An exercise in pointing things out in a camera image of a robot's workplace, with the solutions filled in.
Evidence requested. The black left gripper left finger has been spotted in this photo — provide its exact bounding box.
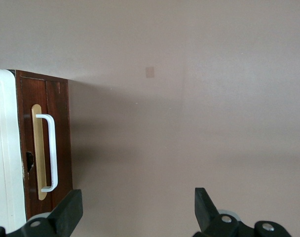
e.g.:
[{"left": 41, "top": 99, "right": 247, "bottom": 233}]
[{"left": 0, "top": 189, "right": 83, "bottom": 237}]

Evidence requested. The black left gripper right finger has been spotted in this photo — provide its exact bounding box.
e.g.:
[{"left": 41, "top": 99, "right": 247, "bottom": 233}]
[{"left": 193, "top": 187, "right": 293, "bottom": 237}]

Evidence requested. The white metal drawer handle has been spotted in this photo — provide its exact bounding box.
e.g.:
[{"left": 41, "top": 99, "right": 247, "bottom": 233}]
[{"left": 35, "top": 114, "right": 59, "bottom": 193}]

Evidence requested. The dark brown wooden drawer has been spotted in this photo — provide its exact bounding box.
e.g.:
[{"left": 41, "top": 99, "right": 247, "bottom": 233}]
[{"left": 19, "top": 76, "right": 74, "bottom": 219}]

